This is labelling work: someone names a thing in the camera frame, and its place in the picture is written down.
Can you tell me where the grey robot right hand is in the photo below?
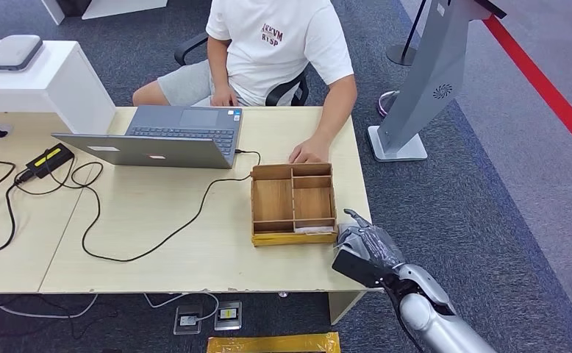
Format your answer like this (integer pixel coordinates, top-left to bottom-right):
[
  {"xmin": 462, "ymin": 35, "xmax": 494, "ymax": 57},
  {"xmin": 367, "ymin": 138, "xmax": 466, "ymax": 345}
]
[{"xmin": 337, "ymin": 209, "xmax": 407, "ymax": 274}]

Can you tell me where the person's right hand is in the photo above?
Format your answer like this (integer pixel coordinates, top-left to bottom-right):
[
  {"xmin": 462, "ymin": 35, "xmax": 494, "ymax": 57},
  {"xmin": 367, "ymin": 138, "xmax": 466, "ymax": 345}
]
[{"xmin": 211, "ymin": 85, "xmax": 240, "ymax": 107}]

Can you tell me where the person's left hand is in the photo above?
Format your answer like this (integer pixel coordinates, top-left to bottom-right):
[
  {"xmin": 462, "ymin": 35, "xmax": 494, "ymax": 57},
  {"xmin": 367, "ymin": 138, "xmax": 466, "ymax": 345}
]
[{"xmin": 288, "ymin": 138, "xmax": 331, "ymax": 165}]

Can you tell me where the white card stack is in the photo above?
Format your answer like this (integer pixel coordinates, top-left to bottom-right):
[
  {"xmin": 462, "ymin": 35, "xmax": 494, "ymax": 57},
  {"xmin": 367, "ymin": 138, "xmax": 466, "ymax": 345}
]
[{"xmin": 296, "ymin": 225, "xmax": 337, "ymax": 236}]

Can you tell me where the person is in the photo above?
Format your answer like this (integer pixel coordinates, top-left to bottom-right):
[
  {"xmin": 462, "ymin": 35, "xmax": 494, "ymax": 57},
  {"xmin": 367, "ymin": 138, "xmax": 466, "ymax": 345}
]
[{"xmin": 132, "ymin": 0, "xmax": 359, "ymax": 165}]

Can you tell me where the wooden organizer box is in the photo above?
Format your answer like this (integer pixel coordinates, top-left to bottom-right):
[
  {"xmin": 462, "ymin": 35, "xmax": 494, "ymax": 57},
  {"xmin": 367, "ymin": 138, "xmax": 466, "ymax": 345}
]
[{"xmin": 251, "ymin": 163, "xmax": 339, "ymax": 248}]

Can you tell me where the black office chair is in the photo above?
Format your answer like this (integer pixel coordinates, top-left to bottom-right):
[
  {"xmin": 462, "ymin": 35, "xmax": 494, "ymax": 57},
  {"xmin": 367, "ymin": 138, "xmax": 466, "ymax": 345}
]
[{"xmin": 174, "ymin": 31, "xmax": 311, "ymax": 107}]

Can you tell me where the grey laptop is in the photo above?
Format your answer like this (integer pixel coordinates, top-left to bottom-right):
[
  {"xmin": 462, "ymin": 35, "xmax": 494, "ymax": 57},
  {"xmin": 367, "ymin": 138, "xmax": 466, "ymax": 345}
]
[{"xmin": 51, "ymin": 105, "xmax": 243, "ymax": 170}]

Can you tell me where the chrome stanchion base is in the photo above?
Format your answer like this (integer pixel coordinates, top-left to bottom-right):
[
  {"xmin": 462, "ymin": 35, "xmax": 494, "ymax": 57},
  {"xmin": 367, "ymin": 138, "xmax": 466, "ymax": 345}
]
[{"xmin": 376, "ymin": 90, "xmax": 401, "ymax": 118}]

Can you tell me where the white furniture panel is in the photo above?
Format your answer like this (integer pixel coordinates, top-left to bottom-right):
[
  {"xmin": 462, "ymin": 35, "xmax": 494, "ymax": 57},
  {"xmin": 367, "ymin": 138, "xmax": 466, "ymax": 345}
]
[{"xmin": 41, "ymin": 0, "xmax": 169, "ymax": 25}]

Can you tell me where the grey kiosk stand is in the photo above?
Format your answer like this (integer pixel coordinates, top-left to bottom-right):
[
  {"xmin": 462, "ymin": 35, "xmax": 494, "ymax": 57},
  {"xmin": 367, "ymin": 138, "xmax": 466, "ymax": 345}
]
[{"xmin": 368, "ymin": 0, "xmax": 507, "ymax": 163}]

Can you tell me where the metal floor socket plate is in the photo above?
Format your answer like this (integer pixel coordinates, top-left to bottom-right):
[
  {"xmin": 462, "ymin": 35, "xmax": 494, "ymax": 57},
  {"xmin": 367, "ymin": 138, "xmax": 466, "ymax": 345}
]
[
  {"xmin": 174, "ymin": 304, "xmax": 204, "ymax": 335},
  {"xmin": 214, "ymin": 300, "xmax": 243, "ymax": 332}
]

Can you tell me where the white cabinet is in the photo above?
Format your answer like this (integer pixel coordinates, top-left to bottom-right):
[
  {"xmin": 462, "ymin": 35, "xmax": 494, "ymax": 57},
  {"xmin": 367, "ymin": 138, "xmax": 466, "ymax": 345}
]
[{"xmin": 0, "ymin": 40, "xmax": 116, "ymax": 135}]

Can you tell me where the black power adapter yellow label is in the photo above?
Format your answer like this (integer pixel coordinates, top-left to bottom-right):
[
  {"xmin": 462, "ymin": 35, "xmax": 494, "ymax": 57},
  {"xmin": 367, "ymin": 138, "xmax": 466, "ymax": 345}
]
[{"xmin": 26, "ymin": 142, "xmax": 76, "ymax": 179}]

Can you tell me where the grey flat device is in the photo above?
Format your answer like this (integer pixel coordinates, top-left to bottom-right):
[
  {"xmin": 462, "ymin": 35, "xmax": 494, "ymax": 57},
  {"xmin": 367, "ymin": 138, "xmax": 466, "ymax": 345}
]
[{"xmin": 0, "ymin": 34, "xmax": 44, "ymax": 72}]

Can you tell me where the black laptop charger cable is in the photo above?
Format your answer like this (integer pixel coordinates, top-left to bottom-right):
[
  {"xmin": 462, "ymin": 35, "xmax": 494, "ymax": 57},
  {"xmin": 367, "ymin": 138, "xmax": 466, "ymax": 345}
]
[{"xmin": 14, "ymin": 149, "xmax": 262, "ymax": 263}]

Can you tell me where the black stanchion post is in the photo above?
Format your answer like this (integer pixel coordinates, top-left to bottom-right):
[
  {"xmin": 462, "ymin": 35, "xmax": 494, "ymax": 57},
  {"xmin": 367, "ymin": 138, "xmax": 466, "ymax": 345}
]
[{"xmin": 386, "ymin": 0, "xmax": 429, "ymax": 67}]

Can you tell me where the white cable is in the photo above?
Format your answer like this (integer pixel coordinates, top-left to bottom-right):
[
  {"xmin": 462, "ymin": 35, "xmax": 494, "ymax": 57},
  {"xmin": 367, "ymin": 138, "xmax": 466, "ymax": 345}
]
[
  {"xmin": 144, "ymin": 292, "xmax": 221, "ymax": 323},
  {"xmin": 0, "ymin": 292, "xmax": 99, "ymax": 321}
]

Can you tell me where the black mains cable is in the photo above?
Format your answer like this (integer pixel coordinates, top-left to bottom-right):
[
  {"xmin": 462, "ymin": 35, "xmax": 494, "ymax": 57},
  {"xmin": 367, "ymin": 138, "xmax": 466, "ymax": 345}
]
[{"xmin": 0, "ymin": 168, "xmax": 36, "ymax": 254}]

